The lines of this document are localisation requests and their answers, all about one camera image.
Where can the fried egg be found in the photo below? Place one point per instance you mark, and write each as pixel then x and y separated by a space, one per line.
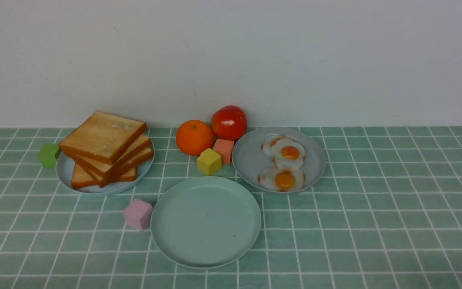
pixel 287 154
pixel 271 141
pixel 275 179

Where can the salmon cube block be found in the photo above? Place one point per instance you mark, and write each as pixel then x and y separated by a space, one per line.
pixel 224 148

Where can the red tomato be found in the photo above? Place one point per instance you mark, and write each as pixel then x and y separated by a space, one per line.
pixel 229 123

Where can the grey egg plate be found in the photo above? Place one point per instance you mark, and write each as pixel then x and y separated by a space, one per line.
pixel 249 160

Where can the yellow cube block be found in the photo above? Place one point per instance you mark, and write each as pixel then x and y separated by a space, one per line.
pixel 209 162

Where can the orange fruit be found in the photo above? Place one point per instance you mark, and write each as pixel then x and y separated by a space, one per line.
pixel 193 137

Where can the mint green centre plate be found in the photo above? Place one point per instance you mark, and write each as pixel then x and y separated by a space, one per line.
pixel 205 222

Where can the pink cube block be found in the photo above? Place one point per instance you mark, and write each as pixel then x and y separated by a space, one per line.
pixel 138 214

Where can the light blue bread plate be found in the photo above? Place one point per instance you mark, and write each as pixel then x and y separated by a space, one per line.
pixel 65 167

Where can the green cube block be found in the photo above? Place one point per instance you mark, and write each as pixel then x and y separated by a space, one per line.
pixel 49 154

